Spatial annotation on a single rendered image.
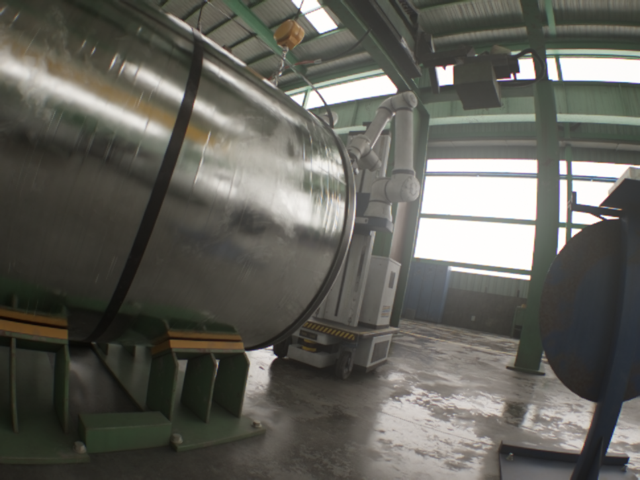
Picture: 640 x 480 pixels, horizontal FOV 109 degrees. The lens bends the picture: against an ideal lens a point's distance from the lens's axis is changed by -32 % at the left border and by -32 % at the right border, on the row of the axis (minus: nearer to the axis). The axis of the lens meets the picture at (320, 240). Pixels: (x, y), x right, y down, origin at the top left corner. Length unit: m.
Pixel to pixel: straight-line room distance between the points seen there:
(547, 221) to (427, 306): 7.26
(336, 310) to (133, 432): 1.77
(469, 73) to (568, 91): 10.93
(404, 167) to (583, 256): 1.26
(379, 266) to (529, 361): 2.29
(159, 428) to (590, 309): 1.40
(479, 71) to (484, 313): 9.76
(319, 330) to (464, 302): 9.18
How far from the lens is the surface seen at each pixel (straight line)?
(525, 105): 12.03
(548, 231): 4.14
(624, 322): 1.25
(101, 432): 0.96
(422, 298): 10.90
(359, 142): 1.88
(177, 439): 1.05
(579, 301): 1.28
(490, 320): 10.85
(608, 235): 1.35
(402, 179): 2.08
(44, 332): 0.94
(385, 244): 4.56
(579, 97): 12.27
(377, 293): 2.42
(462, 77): 1.51
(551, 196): 4.26
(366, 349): 2.20
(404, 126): 2.20
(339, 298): 2.40
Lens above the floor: 0.57
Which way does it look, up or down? 7 degrees up
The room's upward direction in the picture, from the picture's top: 12 degrees clockwise
